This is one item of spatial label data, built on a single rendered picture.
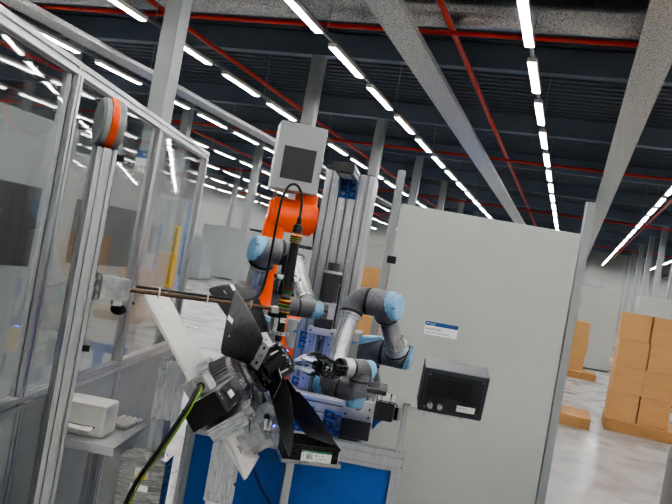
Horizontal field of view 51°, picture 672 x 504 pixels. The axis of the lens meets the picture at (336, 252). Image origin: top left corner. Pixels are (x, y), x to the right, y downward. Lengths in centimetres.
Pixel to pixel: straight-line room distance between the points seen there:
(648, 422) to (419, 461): 636
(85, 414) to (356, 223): 162
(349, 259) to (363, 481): 108
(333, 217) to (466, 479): 191
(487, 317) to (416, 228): 69
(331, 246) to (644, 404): 754
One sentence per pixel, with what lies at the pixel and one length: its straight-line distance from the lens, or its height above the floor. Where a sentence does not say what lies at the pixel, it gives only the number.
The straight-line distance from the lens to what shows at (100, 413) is 255.
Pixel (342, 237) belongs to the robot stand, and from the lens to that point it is 351.
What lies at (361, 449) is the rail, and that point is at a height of 84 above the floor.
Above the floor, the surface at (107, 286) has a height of 138.
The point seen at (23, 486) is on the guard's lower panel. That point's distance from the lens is 265.
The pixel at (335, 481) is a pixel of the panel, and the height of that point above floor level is 69.
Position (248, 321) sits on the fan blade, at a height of 134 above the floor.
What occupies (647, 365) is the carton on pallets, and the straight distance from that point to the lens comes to 1049.
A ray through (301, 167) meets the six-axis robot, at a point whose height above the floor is 238.
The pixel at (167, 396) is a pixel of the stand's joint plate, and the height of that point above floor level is 103.
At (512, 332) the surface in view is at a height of 134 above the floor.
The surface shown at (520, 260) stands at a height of 178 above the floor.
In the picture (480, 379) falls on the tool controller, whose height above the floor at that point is 122.
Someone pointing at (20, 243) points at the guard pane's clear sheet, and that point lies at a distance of 224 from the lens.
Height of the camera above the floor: 158
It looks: 1 degrees up
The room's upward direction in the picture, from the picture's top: 10 degrees clockwise
